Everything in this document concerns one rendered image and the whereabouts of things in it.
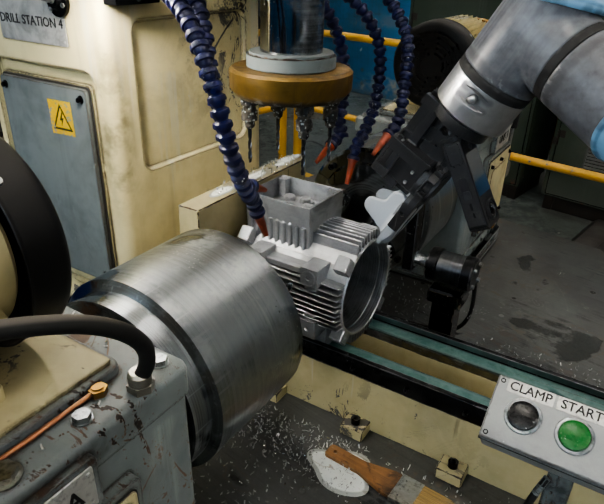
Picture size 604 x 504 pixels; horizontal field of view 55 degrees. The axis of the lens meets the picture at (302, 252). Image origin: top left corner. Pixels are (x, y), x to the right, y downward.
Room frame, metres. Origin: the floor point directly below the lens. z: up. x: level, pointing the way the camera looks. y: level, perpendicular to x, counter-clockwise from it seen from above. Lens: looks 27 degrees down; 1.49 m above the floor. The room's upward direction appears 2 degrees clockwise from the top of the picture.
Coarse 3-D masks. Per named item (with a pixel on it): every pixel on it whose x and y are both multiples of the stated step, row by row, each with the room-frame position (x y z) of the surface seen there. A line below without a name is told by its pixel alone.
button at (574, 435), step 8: (568, 424) 0.44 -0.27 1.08; (576, 424) 0.44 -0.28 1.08; (584, 424) 0.44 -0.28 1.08; (560, 432) 0.43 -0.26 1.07; (568, 432) 0.43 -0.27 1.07; (576, 432) 0.43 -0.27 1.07; (584, 432) 0.43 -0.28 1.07; (560, 440) 0.43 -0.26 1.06; (568, 440) 0.43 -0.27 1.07; (576, 440) 0.43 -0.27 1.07; (584, 440) 0.42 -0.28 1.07; (568, 448) 0.42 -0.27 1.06; (576, 448) 0.42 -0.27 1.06; (584, 448) 0.42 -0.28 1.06
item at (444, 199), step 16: (368, 144) 1.07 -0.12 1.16; (336, 160) 1.07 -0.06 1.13; (368, 160) 1.04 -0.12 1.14; (320, 176) 1.09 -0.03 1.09; (336, 176) 1.07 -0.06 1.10; (352, 176) 1.05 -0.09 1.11; (368, 176) 1.03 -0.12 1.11; (352, 192) 1.05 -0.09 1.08; (368, 192) 1.03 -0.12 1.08; (448, 192) 1.07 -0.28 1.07; (352, 208) 1.05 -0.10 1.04; (432, 208) 1.00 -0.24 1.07; (448, 208) 1.07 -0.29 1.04; (432, 224) 1.00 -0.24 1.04; (400, 240) 0.99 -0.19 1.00; (400, 256) 0.99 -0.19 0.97
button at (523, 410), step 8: (512, 408) 0.46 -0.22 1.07; (520, 408) 0.46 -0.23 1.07; (528, 408) 0.46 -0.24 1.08; (512, 416) 0.46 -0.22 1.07; (520, 416) 0.45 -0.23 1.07; (528, 416) 0.45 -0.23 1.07; (536, 416) 0.45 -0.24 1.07; (512, 424) 0.45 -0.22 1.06; (520, 424) 0.45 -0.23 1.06; (528, 424) 0.45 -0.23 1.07; (536, 424) 0.45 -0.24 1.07
